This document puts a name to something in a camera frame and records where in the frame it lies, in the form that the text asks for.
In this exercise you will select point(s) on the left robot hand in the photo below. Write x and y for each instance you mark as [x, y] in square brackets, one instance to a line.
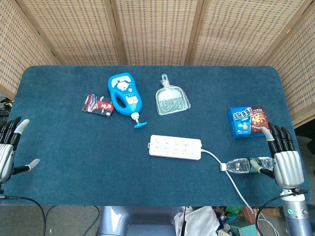
[5, 152]

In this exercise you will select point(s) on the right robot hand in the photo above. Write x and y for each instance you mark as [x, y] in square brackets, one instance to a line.
[288, 162]

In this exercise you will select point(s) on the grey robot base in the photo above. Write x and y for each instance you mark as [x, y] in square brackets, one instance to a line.
[137, 221]

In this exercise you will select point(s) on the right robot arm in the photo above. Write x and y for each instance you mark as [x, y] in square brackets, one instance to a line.
[298, 216]

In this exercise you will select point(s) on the white power strip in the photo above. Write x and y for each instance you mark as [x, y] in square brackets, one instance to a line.
[175, 147]

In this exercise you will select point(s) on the clear plastic water bottle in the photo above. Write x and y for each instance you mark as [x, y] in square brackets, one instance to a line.
[246, 165]

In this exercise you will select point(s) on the blue brown cookie box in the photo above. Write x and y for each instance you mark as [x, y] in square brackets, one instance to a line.
[248, 121]

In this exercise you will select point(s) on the green box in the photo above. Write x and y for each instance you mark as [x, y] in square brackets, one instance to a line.
[240, 227]

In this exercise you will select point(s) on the red black card pack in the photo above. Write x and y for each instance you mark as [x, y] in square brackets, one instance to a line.
[98, 106]

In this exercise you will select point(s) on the white cloth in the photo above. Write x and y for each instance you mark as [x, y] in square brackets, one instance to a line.
[198, 221]

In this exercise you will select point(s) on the clear bagged mini dustpan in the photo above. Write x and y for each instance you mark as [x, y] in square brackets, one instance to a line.
[172, 99]

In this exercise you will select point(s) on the blue cartoon pump bottle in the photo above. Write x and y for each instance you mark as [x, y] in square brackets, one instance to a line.
[125, 94]

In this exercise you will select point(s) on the blue table mat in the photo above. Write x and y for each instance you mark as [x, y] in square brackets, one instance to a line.
[147, 137]

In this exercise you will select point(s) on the woven bamboo folding screen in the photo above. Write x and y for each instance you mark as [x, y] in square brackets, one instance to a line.
[157, 32]

